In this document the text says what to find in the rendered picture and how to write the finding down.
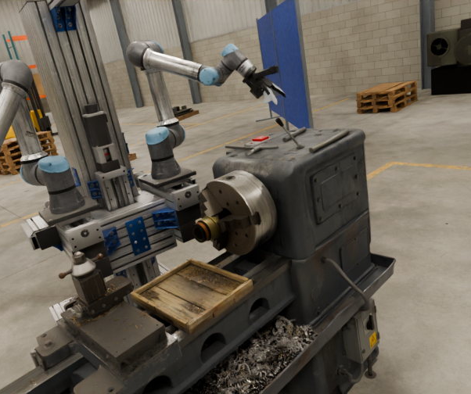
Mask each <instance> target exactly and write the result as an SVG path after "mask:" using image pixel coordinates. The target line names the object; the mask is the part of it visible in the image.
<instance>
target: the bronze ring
mask: <svg viewBox="0 0 471 394"><path fill-rule="evenodd" d="M217 221H219V219H218V218H216V217H210V216H205V217H203V219H201V220H199V221H197V223H196V224H194V225H193V226H192V234H193V236H194V238H195V239H196V240H197V241H198V242H200V243H203V242H205V241H210V240H211V239H213V238H217V237H218V236H219V228H218V224H217V223H216V222H217Z"/></svg>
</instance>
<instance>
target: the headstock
mask: <svg viewBox="0 0 471 394"><path fill-rule="evenodd" d="M345 130H349V134H348V135H346V136H344V137H342V138H340V139H338V140H336V141H334V142H332V143H330V144H328V145H326V146H324V147H322V148H320V149H319V150H317V151H315V152H309V148H310V147H312V146H314V145H317V144H318V143H320V142H322V141H324V140H326V139H328V138H331V137H332V136H334V135H336V134H339V133H340V132H342V131H345ZM287 135H288V134H287V133H286V131H280V132H279V133H276V134H273V135H271V136H269V138H271V139H268V140H267V141H263V142H262V143H259V144H257V145H246V146H245V147H257V146H259V145H263V146H278V147H279V148H278V149H262V150H260V151H258V152H255V153H252V154H250V155H248V156H246V154H245V152H248V151H250V150H252V149H240V150H238V151H235V152H232V153H229V154H228V155H225V156H222V157H220V158H218V159H217V160H216V161H215V162H214V165H213V167H212V171H213V175H214V179H217V178H219V177H221V176H223V175H226V174H228V173H231V172H232V171H235V170H242V171H246V172H247V173H250V174H252V175H253V176H255V177H256V178H258V179H259V180H260V181H261V182H262V183H263V184H264V186H265V187H266V188H267V190H268V191H269V192H270V194H271V197H272V198H273V200H274V203H275V207H276V211H277V217H278V222H277V228H276V230H275V233H274V234H273V236H272V237H271V238H270V239H269V240H267V241H266V242H264V243H263V244H261V245H259V246H258V247H257V249H262V250H265V251H268V252H271V253H276V254H279V255H282V256H287V257H290V258H293V259H296V260H302V259H305V258H307V257H308V256H310V255H311V254H312V253H313V252H314V251H315V247H316V246H317V245H319V244H320V243H321V242H323V241H324V240H326V239H327V238H328V237H329V236H330V235H332V234H333V233H335V232H336V231H338V230H339V229H340V228H342V226H344V225H345V224H347V223H348V222H349V221H351V220H353V219H354V218H355V217H356V216H357V215H359V214H360V213H362V212H363V211H364V210H366V209H368V208H369V196H368V185H367V175H366V165H365V145H364V140H365V132H364V131H363V130H361V129H356V128H307V130H306V131H305V132H303V133H301V134H299V135H297V136H296V137H294V138H295V139H296V141H297V142H298V143H299V144H300V145H302V146H304V148H302V149H297V144H296V143H295V142H294V141H293V139H290V140H289V141H286V142H284V141H283V140H282V139H283V138H284V137H285V136H287ZM291 156H295V157H294V158H290V157H291ZM281 158H285V159H282V160H277V159H281ZM272 159H273V161H270V160H272ZM284 219H285V220H284ZM273 243H274V244H273ZM265 246H266V247H265Z"/></svg>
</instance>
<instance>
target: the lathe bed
mask: <svg viewBox="0 0 471 394"><path fill-rule="evenodd" d="M208 264H210V265H212V266H214V265H215V264H216V265H217V266H216V267H221V268H220V269H222V270H226V271H229V272H232V273H233V274H234V273H235V274H238V275H240V276H243V277H245V278H249V279H251V278H252V279H251V280H253V290H252V291H251V292H249V293H248V294H246V295H245V296H244V297H242V298H241V299H240V300H238V301H237V302H236V303H234V304H233V305H232V306H230V307H229V308H228V309H227V310H225V311H224V312H222V313H221V314H219V315H218V316H217V317H215V318H214V319H213V320H212V321H210V322H209V323H207V324H206V325H204V326H203V327H202V328H201V329H200V330H198V331H196V332H195V333H194V334H192V335H189V334H187V333H185V332H184V331H182V332H181V330H179V328H176V327H175V326H174V325H172V324H170V323H168V322H166V321H165V320H163V319H161V318H160V317H158V316H156V315H155V314H153V313H150V312H149V311H148V310H145V309H144V308H142V307H140V306H139V305H137V306H136V308H137V309H139V310H141V311H142V312H143V311H144V313H147V314H148V315H150V316H151V317H153V318H154V319H156V320H158V321H159V322H161V323H162V324H164V326H165V328H166V329H165V331H166V333H168V334H169V335H172V336H173V337H175V338H176V339H178V338H179V339H178V344H179V347H180V350H181V352H182V356H181V357H180V358H179V359H178V360H176V361H175V362H174V363H173V364H172V365H170V366H169V367H167V368H166V369H165V370H163V371H162V372H160V373H159V374H158V375H157V376H156V377H155V378H153V379H152V380H150V381H149V382H147V383H146V384H145V385H144V386H142V387H141V388H140V389H139V390H137V391H136V392H134V393H133V394H183V393H184V392H185V391H186V390H187V389H189V388H190V387H191V386H192V385H194V384H195V383H196V382H197V381H199V380H200V379H201V378H202V377H203V376H204V375H205V374H206V373H208V372H209V371H210V370H211V369H213V368H214V367H215V366H216V365H218V364H219V363H220V362H221V361H223V359H224V358H226V357H227V356H228V355H229V354H230V353H232V352H233V351H234V350H235V349H237V348H238V347H239V346H240V345H242V344H243V343H244V342H245V341H246V340H247V339H248V338H249V337H250V336H252V335H253V334H254V333H255V332H257V331H258V330H259V329H260V328H262V327H263V326H264V325H265V324H267V323H268V322H269V321H270V320H271V319H272V318H273V317H274V316H276V315H277V314H278V313H279V312H281V311H282V310H283V309H284V308H285V307H287V306H288V305H289V304H290V303H291V302H292V301H294V300H295V299H296V298H297V296H296V294H295V292H294V291H293V285H292V280H291V276H290V271H289V268H290V267H291V266H292V258H290V257H287V256H282V257H281V258H279V259H278V260H277V259H276V258H275V253H274V254H273V255H272V256H270V257H268V258H267V259H266V260H264V261H263V262H261V263H260V264H255V263H254V257H253V250H252V251H250V252H249V253H247V254H245V255H235V254H232V253H230V252H228V251H226V252H224V253H222V254H221V255H220V256H217V257H216V258H214V259H213V260H211V261H210V262H208ZM218 265H220V266H218ZM222 265H224V266H222ZM254 279H255V280H254ZM258 279H259V280H258ZM176 331H177V332H176ZM175 333H176V334H175ZM179 336H180V337H179ZM205 344H208V346H205ZM97 370H98V369H97V368H96V367H95V366H94V365H93V364H91V363H90V362H89V361H88V360H87V359H86V358H85V357H84V356H82V355H81V354H80V353H74V354H73V355H71V356H69V357H67V358H66V359H65V360H63V361H61V362H60V363H58V364H57V365H55V366H54V367H52V368H50V369H48V370H47V371H46V372H45V371H44V369H43V367H42V365H39V366H38V367H36V368H35V369H33V370H32V371H29V372H28V373H27V374H25V375H23V376H21V377H20V378H18V379H16V380H15V381H13V382H11V383H10V384H8V385H7V386H5V387H4V388H2V389H0V394H73V393H74V387H75V385H77V384H78V383H80V382H81V381H83V380H85V379H86V378H87V377H88V376H90V375H91V374H93V373H95V372H96V371H97ZM32 379H34V380H32ZM30 381H31V383H30ZM33 382H37V383H33ZM36 384H37V385H36ZM35 386H36V387H35ZM16 390H17V391H16Z"/></svg>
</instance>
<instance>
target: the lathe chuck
mask: <svg viewBox="0 0 471 394"><path fill-rule="evenodd" d="M227 177H235V178H234V179H231V180H229V179H226V178H227ZM207 187H208V188H209V189H210V191H211V192H212V194H213V195H214V197H215V198H216V200H217V201H218V202H219V204H220V205H221V207H222V208H226V210H225V211H223V212H222V213H220V214H219V215H217V216H216V218H218V219H219V220H220V219H222V218H224V217H226V216H228V215H231V214H235V215H254V214H255V212H256V213H257V215H258V217H259V221H260V222H259V224H255V225H250V226H249V227H247V228H245V229H235V230H233V231H228V238H227V245H226V251H228V252H230V253H232V254H235V255H245V254H247V253H249V252H250V251H252V250H254V249H256V248H257V247H258V246H259V245H258V243H259V242H260V241H261V240H262V239H264V241H263V242H262V243H261V244H263V243H264V242H266V241H267V239H268V237H269V235H270V234H271V225H272V222H271V211H270V209H269V206H268V203H267V201H266V199H265V197H264V195H263V194H262V192H261V190H260V189H259V188H258V187H257V186H256V185H255V184H254V183H253V182H252V181H251V180H250V179H248V178H247V177H244V176H243V175H241V174H235V173H230V174H226V175H223V176H221V177H219V178H217V179H214V180H212V181H210V182H208V183H207ZM261 244H260V245H261Z"/></svg>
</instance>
